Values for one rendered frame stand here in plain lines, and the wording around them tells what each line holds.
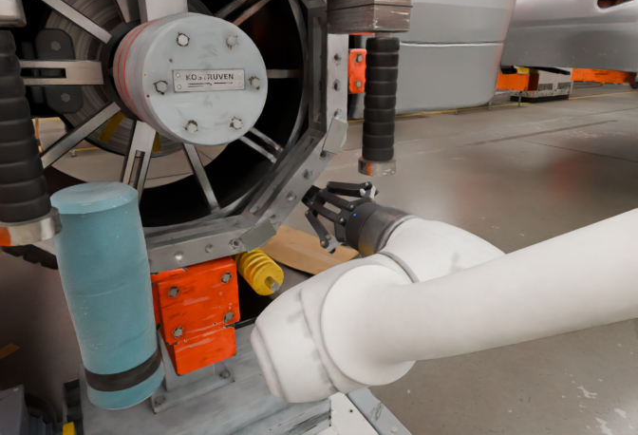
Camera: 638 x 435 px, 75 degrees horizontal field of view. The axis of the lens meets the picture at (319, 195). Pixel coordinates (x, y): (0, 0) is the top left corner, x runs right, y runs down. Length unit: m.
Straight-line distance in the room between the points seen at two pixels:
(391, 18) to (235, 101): 0.18
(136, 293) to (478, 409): 0.99
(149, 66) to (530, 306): 0.37
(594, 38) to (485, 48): 1.65
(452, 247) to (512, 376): 0.98
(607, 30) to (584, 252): 2.52
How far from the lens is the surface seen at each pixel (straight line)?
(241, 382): 0.97
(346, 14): 0.49
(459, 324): 0.30
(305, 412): 0.98
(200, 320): 0.70
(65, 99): 0.80
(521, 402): 1.35
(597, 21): 2.79
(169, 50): 0.44
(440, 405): 1.27
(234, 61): 0.46
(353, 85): 0.71
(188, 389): 0.96
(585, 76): 6.40
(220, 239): 0.66
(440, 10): 1.05
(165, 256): 0.64
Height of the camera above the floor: 0.88
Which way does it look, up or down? 19 degrees down
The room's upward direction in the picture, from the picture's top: straight up
